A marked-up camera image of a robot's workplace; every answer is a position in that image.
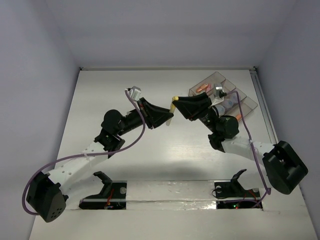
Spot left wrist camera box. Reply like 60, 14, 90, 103
127, 86, 141, 101

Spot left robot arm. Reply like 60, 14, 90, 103
21, 97, 175, 223

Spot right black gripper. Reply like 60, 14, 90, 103
171, 93, 218, 134

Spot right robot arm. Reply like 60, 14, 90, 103
172, 93, 309, 195

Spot clip jar silver lid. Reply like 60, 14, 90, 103
216, 99, 234, 115

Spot yellow highlighter pen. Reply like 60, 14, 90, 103
165, 107, 176, 126

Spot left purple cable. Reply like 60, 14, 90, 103
21, 88, 146, 216

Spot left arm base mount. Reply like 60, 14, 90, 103
78, 171, 127, 210

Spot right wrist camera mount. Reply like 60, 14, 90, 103
211, 83, 227, 106

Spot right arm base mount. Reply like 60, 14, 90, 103
211, 169, 263, 210

